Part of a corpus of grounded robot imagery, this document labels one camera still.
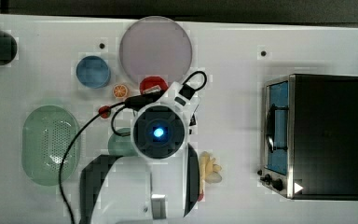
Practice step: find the red plush ketchup bottle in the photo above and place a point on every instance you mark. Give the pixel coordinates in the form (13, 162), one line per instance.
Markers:
(152, 84)

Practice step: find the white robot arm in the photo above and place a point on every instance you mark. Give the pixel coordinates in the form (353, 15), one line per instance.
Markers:
(161, 179)

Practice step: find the green oval strainer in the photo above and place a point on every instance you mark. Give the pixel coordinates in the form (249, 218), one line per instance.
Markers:
(46, 134)

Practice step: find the orange slice toy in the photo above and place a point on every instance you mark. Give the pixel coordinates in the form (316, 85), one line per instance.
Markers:
(120, 91)

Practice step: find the peeled banana toy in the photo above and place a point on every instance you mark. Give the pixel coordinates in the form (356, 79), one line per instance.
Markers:
(209, 170)

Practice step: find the green cup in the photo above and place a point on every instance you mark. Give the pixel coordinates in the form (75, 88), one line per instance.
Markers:
(121, 145)

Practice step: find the lilac round plate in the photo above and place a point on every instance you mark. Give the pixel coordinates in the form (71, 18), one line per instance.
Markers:
(155, 46)

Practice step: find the red strawberry toy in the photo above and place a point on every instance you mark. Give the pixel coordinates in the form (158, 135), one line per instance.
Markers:
(104, 112)

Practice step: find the red apple toy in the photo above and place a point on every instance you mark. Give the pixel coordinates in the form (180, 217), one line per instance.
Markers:
(201, 196)

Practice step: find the blue bowl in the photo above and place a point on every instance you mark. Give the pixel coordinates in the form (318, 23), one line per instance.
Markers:
(93, 72)

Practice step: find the silver toaster oven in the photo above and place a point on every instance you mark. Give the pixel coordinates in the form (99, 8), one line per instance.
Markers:
(310, 137)

